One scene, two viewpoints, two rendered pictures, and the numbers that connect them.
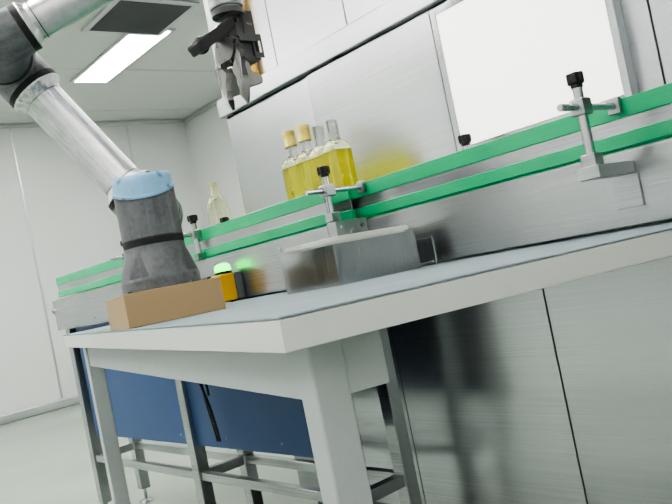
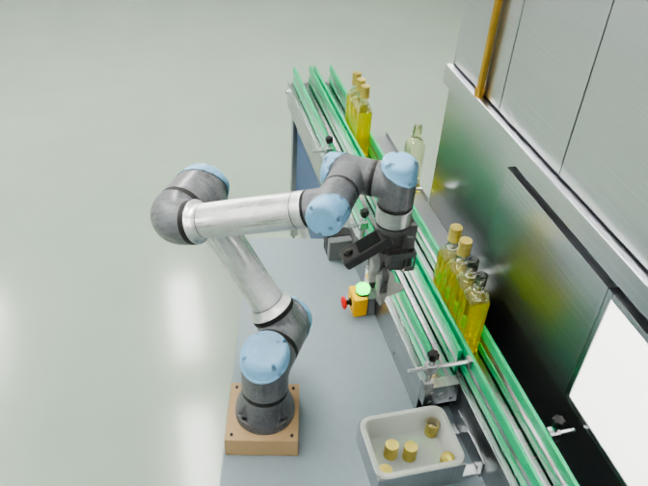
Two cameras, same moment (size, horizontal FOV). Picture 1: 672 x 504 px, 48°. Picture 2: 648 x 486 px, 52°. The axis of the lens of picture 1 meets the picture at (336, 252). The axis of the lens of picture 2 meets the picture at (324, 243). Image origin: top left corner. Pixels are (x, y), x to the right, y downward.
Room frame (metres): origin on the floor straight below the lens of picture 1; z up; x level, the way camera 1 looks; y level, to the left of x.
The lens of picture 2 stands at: (0.55, -0.21, 2.21)
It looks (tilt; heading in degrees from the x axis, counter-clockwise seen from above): 39 degrees down; 25
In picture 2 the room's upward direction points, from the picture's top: 3 degrees clockwise
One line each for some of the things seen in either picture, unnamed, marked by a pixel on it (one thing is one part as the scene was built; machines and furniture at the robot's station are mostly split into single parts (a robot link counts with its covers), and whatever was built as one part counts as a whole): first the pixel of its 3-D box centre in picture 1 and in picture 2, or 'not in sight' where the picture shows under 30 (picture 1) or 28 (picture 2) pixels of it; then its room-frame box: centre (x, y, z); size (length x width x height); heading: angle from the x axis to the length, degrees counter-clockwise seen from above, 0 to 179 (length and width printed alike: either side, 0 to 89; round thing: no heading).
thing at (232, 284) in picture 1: (225, 288); (361, 301); (1.97, 0.30, 0.79); 0.07 x 0.07 x 0.07; 40
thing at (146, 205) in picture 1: (146, 205); (265, 364); (1.46, 0.34, 0.98); 0.13 x 0.12 x 0.14; 9
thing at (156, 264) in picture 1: (157, 263); (264, 397); (1.45, 0.34, 0.86); 0.15 x 0.15 x 0.10
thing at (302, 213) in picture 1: (155, 258); (343, 179); (2.37, 0.56, 0.92); 1.75 x 0.01 x 0.08; 40
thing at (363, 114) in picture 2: not in sight; (362, 120); (2.64, 0.62, 1.02); 0.06 x 0.06 x 0.28; 40
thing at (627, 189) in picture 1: (596, 142); not in sight; (1.19, -0.44, 0.90); 0.17 x 0.05 x 0.23; 130
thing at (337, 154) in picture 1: (343, 182); (471, 318); (1.85, -0.05, 0.99); 0.06 x 0.06 x 0.21; 40
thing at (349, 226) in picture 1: (350, 234); (439, 391); (1.70, -0.04, 0.85); 0.09 x 0.04 x 0.07; 130
